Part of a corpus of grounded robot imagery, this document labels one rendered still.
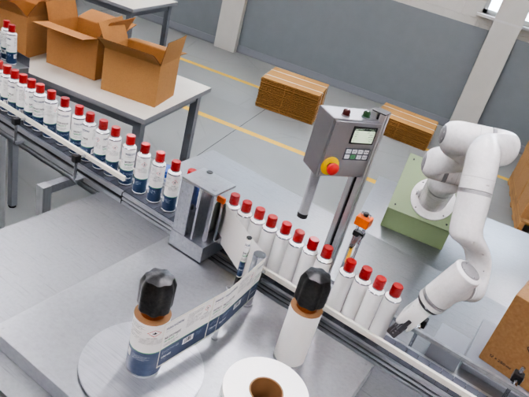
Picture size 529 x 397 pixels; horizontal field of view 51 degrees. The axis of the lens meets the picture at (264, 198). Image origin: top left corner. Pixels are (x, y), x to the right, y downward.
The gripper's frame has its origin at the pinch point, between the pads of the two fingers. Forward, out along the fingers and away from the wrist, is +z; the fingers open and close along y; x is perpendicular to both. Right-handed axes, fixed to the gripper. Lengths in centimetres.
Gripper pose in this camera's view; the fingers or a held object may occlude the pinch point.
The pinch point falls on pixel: (394, 330)
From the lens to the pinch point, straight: 174.5
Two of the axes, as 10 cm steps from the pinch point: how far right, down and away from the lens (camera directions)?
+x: 6.8, 7.1, -2.0
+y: -5.4, 3.0, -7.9
